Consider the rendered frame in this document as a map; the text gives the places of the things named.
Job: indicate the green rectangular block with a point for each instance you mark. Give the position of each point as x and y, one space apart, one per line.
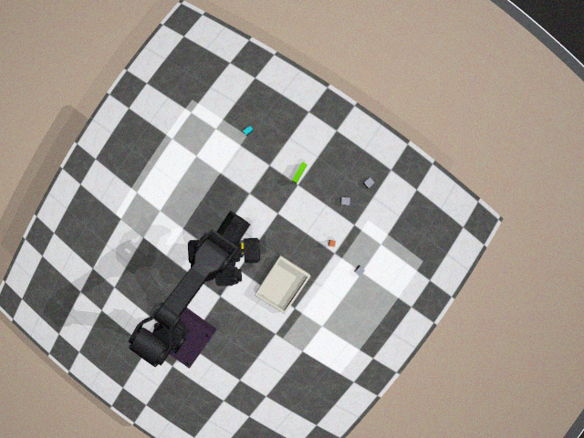
299 172

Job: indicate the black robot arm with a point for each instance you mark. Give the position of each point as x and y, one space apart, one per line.
211 256

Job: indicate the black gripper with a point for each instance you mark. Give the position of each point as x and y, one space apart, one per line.
251 250

